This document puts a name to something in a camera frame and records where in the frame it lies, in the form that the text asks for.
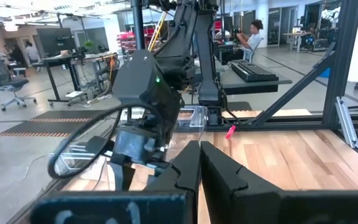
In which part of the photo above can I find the white metal bracket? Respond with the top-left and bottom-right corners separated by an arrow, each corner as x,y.
334,95 -> 358,149

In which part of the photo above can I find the black display board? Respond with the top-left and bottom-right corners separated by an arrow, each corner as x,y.
35,27 -> 78,57

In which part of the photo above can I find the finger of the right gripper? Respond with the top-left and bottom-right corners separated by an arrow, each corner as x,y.
123,164 -> 136,190
109,162 -> 124,191

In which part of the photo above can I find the hazard striped floor mat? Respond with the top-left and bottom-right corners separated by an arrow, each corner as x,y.
29,109 -> 115,123
0,120 -> 88,138

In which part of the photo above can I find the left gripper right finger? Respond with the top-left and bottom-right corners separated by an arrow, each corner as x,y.
200,141 -> 358,224

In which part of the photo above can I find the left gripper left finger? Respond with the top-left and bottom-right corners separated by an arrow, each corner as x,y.
29,140 -> 201,224

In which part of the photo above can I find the red tag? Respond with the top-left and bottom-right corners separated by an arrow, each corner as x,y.
225,124 -> 237,140

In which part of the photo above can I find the black aluminium frame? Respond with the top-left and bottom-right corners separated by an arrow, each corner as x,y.
174,0 -> 358,170

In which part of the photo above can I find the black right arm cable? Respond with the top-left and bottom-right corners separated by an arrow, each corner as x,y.
47,104 -> 167,180

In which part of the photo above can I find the black keyboard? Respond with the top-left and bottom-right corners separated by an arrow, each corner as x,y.
230,59 -> 280,83

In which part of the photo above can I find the black background desk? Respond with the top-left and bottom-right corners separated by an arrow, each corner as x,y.
40,52 -> 120,107

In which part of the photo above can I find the person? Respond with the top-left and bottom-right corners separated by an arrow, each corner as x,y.
9,43 -> 26,68
235,19 -> 265,62
25,41 -> 42,63

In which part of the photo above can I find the black monitor pole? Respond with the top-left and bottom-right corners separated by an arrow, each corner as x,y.
130,0 -> 146,51

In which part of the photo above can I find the red parts shelf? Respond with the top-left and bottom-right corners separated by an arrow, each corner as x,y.
116,30 -> 136,55

